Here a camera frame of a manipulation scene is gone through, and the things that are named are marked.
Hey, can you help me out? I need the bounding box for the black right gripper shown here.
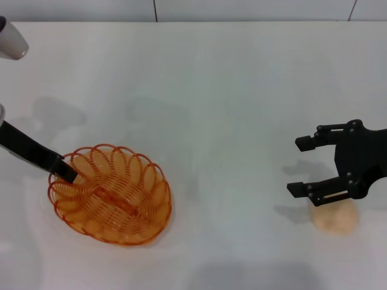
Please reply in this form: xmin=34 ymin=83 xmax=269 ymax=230
xmin=286 ymin=118 xmax=387 ymax=208

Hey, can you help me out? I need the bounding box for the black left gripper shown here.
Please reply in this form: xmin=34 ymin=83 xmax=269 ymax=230
xmin=0 ymin=120 xmax=78 ymax=185

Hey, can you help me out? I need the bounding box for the pale round bread bun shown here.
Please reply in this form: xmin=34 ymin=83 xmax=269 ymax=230
xmin=310 ymin=199 xmax=358 ymax=234

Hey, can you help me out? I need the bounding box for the orange plastic woven basket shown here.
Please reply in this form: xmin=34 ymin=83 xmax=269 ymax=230
xmin=47 ymin=144 xmax=172 ymax=247

